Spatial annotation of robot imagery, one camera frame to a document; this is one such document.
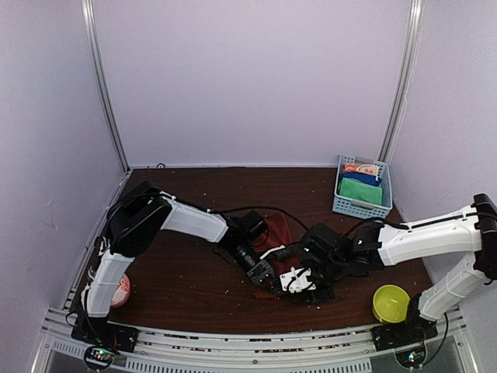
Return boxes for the blue folded towel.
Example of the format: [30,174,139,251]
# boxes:
[339,172,381,187]

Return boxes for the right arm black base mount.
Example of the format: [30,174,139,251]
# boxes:
[371,312,438,351]

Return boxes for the aluminium front rail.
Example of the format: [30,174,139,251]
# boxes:
[28,308,481,372]

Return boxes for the aluminium frame post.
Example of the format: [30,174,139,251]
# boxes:
[379,0,424,163]
[81,0,130,173]

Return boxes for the green microfibre towel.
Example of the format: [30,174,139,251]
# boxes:
[339,178,383,205]

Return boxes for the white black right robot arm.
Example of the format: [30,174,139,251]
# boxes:
[298,193,496,343]

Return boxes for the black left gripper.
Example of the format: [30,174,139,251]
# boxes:
[227,242,279,297]

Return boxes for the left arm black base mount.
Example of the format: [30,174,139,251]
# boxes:
[71,315,139,353]

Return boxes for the light blue perforated basket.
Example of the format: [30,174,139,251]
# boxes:
[332,154,393,219]

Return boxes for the left aluminium frame post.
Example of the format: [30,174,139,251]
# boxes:
[81,0,130,173]

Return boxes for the dark red towel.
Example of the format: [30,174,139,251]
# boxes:
[252,212,304,300]

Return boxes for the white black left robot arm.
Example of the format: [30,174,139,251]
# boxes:
[78,182,334,345]

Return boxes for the red white patterned plate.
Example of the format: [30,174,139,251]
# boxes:
[110,274,131,309]

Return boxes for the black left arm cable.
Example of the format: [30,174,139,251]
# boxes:
[170,197,311,234]

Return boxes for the yellow-green bowl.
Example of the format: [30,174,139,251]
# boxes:
[372,284,411,323]

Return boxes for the right aluminium frame post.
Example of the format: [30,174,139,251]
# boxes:
[379,0,424,163]

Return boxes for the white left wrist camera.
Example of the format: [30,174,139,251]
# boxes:
[260,245,294,260]

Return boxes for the orange white patterned cloth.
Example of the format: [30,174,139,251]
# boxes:
[342,163,381,177]

